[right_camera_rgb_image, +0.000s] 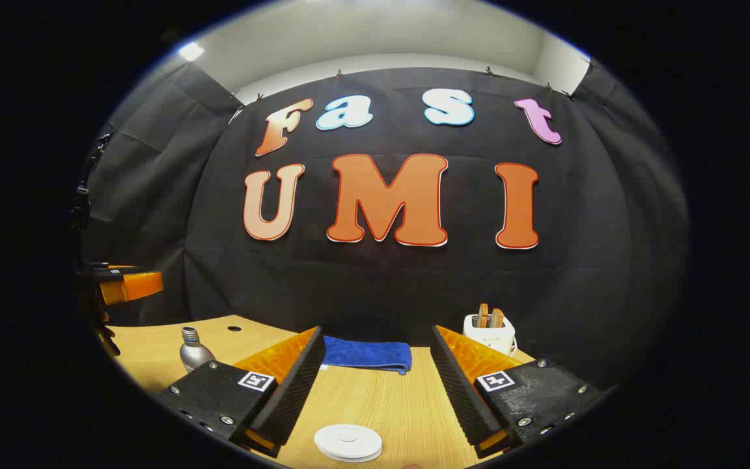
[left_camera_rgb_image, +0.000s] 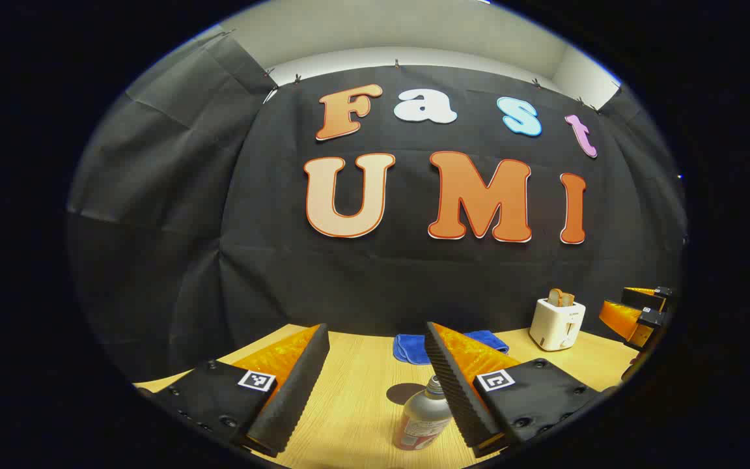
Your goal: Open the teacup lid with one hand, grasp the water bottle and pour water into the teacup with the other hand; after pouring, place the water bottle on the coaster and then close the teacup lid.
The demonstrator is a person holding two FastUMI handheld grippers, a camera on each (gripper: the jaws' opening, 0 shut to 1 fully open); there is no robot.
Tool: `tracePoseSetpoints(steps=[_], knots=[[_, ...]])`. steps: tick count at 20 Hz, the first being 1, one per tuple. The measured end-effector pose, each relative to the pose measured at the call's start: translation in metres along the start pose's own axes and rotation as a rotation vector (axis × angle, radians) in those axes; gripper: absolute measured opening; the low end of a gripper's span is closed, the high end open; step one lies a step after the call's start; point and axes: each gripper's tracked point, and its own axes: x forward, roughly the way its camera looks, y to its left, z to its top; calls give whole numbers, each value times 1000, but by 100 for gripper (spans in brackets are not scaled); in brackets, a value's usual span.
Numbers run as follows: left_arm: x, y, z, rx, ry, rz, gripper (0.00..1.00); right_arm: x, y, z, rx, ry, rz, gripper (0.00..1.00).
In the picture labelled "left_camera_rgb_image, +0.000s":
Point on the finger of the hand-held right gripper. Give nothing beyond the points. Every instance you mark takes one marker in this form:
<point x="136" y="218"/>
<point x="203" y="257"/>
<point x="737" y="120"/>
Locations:
<point x="625" y="320"/>
<point x="645" y="296"/>

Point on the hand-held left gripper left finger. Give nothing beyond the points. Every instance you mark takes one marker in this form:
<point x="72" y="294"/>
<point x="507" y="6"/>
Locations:
<point x="290" y="397"/>

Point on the silver water bottle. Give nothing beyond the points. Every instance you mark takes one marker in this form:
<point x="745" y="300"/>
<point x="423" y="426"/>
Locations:
<point x="420" y="417"/>

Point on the blue towel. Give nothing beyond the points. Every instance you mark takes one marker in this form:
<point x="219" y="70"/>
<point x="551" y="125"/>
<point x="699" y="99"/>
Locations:
<point x="411" y="348"/>

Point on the white toaster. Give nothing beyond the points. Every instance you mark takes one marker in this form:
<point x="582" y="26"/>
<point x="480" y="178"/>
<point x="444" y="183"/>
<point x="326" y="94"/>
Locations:
<point x="556" y="326"/>

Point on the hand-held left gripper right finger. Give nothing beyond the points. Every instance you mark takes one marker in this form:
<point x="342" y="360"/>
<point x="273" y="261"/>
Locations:
<point x="456" y="397"/>

